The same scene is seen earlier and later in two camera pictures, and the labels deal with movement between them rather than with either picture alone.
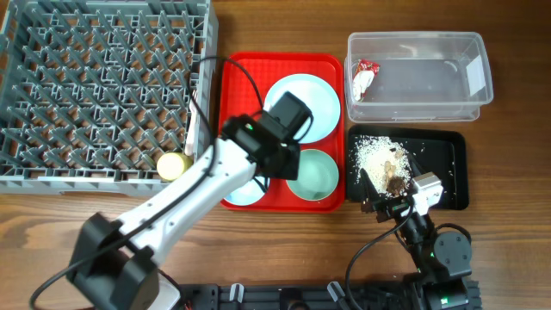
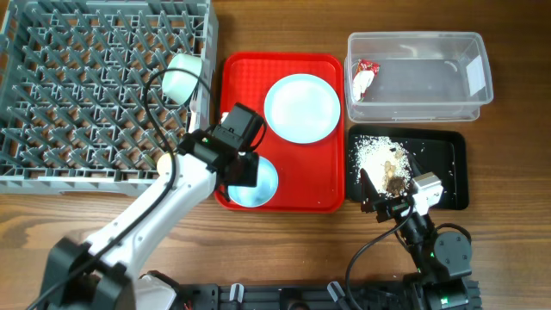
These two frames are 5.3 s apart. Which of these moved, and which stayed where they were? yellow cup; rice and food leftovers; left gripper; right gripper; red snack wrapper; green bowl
Moved: left gripper; green bowl
Stayed: rice and food leftovers; yellow cup; right gripper; red snack wrapper
